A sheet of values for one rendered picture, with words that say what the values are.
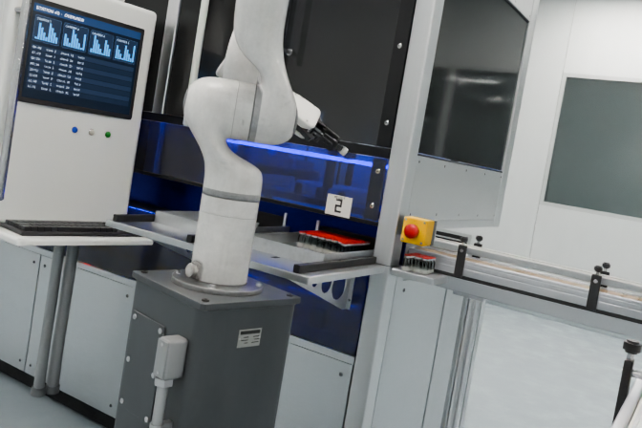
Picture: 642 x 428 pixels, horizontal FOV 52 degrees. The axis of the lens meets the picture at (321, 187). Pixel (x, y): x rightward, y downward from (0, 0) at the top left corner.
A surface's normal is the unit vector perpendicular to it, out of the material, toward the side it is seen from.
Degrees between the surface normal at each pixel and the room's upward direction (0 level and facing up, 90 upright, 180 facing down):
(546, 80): 90
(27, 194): 90
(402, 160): 90
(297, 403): 90
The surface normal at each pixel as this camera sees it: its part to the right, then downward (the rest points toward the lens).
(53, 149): 0.76, 0.16
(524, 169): -0.52, -0.04
